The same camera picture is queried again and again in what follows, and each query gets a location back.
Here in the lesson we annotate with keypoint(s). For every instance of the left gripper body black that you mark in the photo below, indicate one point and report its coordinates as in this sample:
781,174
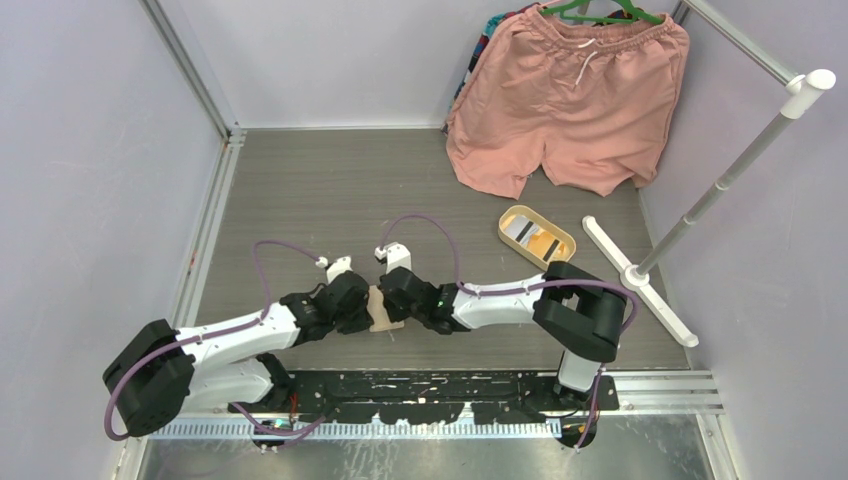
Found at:
351,323

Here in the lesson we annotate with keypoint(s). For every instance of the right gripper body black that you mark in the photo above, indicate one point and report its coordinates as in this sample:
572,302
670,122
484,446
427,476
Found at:
397,313

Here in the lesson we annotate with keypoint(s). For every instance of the yellow oval tray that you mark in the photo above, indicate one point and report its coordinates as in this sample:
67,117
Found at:
544,225

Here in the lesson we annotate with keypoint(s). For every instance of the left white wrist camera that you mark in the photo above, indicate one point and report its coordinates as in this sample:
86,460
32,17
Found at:
335,268

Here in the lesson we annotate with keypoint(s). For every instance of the beige leather card holder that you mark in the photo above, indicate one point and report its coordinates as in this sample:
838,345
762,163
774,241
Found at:
379,314

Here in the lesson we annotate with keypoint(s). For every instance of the white card with black stripe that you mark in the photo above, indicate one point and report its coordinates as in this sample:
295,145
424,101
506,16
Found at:
521,229

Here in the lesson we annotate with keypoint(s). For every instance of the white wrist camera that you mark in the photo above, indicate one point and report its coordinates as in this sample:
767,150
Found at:
335,268
393,255

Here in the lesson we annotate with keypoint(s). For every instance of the white clothes rack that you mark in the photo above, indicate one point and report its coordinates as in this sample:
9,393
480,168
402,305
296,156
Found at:
803,91

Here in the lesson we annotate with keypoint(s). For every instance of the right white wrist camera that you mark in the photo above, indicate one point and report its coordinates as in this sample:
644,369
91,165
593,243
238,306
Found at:
393,255

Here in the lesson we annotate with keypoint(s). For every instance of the green clothes hanger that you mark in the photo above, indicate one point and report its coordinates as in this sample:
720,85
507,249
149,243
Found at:
599,12

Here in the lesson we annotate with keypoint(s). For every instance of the colourful garment behind shorts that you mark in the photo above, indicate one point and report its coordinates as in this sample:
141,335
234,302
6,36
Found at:
482,42

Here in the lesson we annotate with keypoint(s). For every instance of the yellow card with dark stripe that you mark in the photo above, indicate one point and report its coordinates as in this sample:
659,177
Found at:
548,247

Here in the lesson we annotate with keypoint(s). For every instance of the pink shorts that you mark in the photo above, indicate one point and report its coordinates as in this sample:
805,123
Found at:
590,106

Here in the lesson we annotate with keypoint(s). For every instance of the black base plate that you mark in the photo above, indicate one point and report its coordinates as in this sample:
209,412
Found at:
414,396

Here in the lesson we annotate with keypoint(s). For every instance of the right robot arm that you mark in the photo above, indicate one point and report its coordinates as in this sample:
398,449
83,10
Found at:
585,315

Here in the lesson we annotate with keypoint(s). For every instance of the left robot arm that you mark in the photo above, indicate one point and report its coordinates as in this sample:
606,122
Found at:
163,372

